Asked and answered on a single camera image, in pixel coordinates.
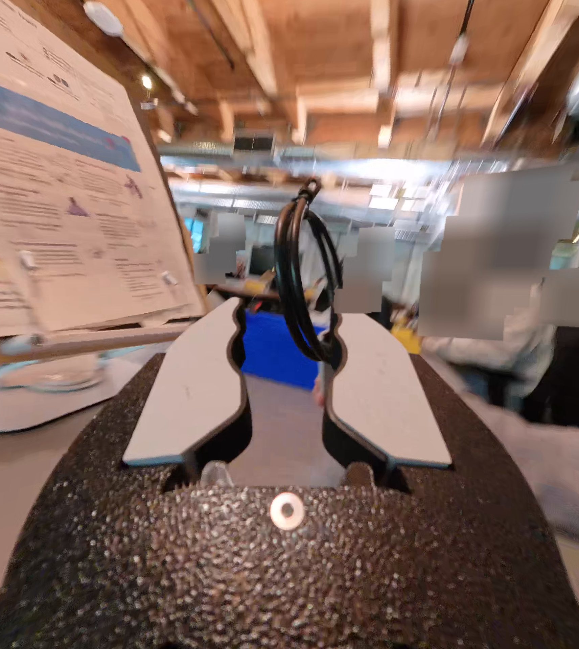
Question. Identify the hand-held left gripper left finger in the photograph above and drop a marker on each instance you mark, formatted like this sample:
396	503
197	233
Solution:
188	395

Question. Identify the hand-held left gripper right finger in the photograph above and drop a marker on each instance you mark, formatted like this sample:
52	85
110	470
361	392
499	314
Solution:
386	400

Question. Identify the blue storage bin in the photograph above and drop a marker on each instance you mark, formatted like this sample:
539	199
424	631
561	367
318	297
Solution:
269	350

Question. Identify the person's right forearm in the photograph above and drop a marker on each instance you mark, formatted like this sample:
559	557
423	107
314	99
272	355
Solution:
563	471

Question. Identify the grey desk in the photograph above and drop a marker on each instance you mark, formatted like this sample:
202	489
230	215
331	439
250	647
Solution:
10	481

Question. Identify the instruction sheet on stand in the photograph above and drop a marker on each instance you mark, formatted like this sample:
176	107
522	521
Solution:
91	340

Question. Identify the printed instruction sheet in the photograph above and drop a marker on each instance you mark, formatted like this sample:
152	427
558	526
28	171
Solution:
56	213

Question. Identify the white pendant lamp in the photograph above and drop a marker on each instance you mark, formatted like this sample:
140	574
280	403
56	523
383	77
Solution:
459	48

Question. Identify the white ceiling sensor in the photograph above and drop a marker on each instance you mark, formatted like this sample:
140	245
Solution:
103	18

